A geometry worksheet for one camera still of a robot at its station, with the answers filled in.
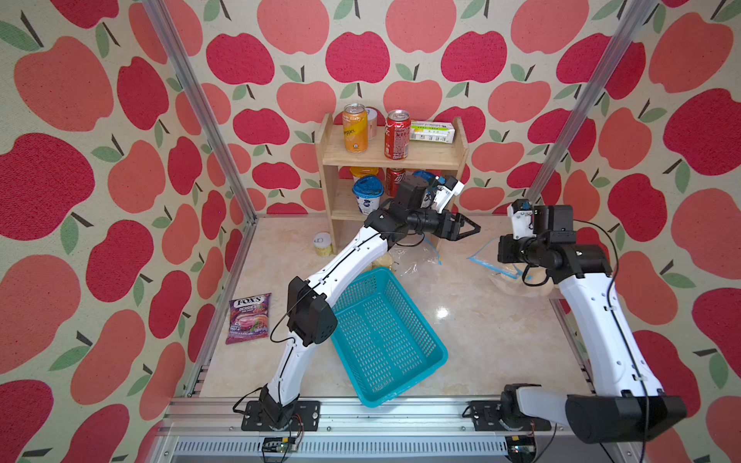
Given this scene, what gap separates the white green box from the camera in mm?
801

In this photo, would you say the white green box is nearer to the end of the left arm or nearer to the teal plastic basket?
the end of the left arm

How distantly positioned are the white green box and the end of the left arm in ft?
0.84

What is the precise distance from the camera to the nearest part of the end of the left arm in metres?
0.66

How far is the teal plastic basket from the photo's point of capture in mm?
798

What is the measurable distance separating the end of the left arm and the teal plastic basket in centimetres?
28

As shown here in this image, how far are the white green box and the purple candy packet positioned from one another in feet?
2.38

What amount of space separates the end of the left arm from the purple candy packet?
0.60m
